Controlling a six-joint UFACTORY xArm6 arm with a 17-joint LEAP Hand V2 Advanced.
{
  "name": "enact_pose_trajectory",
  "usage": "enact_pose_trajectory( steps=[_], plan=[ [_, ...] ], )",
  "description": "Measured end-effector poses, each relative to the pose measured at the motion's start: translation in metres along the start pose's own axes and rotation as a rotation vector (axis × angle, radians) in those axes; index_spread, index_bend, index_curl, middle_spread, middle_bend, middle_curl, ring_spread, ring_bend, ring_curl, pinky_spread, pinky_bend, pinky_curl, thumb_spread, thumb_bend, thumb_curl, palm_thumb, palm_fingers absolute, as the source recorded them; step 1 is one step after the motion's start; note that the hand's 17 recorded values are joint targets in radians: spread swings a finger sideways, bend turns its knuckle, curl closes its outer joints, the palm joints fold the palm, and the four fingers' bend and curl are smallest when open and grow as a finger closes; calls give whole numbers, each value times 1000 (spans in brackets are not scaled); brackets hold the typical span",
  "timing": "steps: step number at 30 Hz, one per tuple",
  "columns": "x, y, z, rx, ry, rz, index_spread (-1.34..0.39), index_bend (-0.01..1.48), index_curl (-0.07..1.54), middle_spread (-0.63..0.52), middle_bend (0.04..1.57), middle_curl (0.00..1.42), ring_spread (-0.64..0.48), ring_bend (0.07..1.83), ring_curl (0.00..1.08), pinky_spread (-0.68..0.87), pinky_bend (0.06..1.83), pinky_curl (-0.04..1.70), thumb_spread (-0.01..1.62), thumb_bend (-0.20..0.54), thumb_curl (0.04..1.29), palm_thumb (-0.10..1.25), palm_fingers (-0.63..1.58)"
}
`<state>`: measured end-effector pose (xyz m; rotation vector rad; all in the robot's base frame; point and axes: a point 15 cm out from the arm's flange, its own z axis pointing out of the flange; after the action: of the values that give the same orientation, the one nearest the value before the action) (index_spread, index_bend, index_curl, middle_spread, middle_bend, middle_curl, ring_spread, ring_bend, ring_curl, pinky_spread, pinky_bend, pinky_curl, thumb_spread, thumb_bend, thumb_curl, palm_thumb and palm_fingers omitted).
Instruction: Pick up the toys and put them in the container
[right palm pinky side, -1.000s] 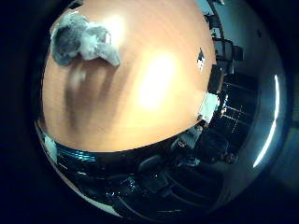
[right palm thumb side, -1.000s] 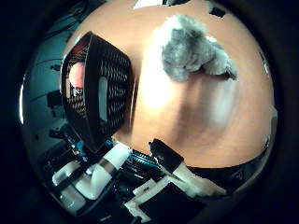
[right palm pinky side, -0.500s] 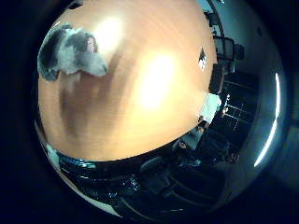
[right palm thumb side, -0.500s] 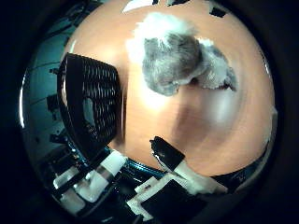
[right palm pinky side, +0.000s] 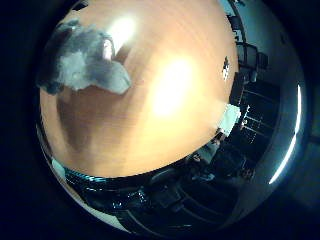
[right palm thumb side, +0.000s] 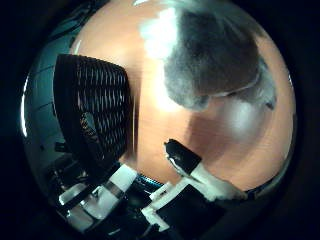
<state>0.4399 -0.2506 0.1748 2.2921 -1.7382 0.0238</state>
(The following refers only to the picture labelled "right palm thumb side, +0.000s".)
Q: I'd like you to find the grey and white plush toy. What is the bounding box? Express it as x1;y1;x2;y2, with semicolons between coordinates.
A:
139;0;278;113

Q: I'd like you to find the black plastic mesh basket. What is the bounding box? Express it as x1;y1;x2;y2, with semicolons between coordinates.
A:
53;53;135;175

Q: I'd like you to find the long ceiling light strip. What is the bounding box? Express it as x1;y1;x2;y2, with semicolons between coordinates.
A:
20;75;30;138

